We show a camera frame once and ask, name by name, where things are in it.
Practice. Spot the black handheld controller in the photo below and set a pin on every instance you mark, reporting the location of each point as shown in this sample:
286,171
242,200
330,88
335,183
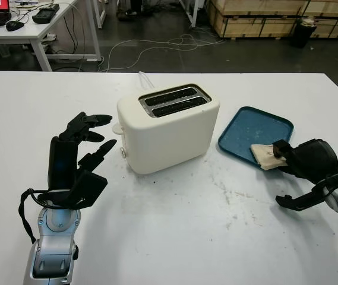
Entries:
45,14

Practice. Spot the white office desk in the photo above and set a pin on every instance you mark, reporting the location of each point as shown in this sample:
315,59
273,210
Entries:
17,34

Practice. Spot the cream white two-slot toaster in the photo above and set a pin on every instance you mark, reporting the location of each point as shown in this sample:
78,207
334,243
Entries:
168,136

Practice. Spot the black trash bin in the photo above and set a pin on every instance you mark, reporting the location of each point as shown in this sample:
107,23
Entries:
303,34

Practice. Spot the blue plastic tray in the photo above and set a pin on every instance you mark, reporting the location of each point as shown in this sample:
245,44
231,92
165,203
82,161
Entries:
246,130

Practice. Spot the standing person legs and shoes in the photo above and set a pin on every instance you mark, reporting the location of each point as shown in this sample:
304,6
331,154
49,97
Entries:
127,14

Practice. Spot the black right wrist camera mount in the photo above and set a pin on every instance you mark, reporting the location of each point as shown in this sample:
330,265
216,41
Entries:
305,199

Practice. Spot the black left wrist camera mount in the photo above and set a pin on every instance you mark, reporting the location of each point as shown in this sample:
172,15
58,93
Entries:
88,187

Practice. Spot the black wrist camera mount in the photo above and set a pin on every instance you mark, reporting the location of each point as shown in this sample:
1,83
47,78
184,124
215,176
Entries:
88,187
305,199

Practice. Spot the black computer mouse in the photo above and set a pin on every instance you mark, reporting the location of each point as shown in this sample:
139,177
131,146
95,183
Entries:
15,25

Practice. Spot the stack of wooden crates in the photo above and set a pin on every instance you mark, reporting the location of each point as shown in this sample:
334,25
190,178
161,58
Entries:
246,17

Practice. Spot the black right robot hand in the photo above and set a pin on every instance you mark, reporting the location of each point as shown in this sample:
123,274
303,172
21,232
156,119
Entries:
311,160

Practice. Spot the white desk frame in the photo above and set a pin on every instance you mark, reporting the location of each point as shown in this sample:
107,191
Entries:
190,15
100,15

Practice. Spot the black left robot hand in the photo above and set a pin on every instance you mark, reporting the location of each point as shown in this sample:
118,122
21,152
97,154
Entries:
61,163

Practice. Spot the slice of white bread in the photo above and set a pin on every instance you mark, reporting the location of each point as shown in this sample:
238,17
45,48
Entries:
263,155

